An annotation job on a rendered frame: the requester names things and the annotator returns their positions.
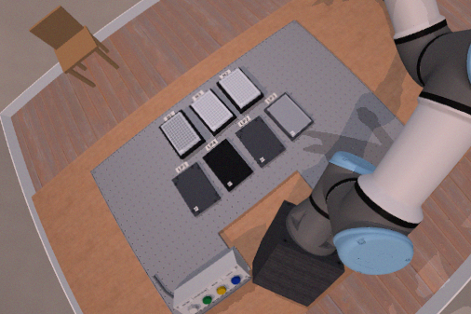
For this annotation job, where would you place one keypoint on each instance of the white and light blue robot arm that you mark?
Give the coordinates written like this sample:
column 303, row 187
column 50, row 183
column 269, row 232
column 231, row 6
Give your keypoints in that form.
column 369, row 217

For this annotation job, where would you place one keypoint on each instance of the white button panel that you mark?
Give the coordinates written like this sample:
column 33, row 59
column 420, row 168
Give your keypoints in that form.
column 209, row 283

